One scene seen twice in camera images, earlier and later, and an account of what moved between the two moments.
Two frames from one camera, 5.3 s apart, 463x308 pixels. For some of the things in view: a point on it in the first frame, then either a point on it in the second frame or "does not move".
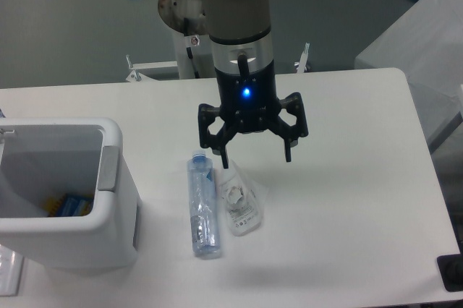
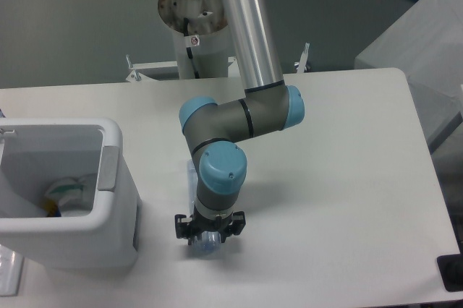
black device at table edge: (451, 270) does not move
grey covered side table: (426, 44) does not move
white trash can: (42, 158) does not move
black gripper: (246, 83) -> (233, 224)
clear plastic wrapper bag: (240, 199) -> (67, 191)
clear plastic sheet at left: (11, 267) does not move
